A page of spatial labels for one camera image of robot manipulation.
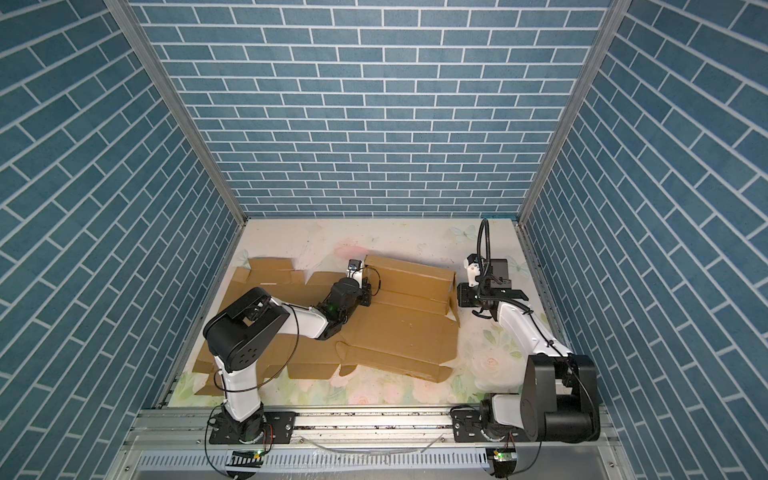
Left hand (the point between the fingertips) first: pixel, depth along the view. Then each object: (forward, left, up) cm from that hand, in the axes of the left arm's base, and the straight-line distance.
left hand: (369, 279), depth 97 cm
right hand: (-7, -27, +5) cm, 29 cm away
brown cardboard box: (-15, -13, -5) cm, 20 cm away
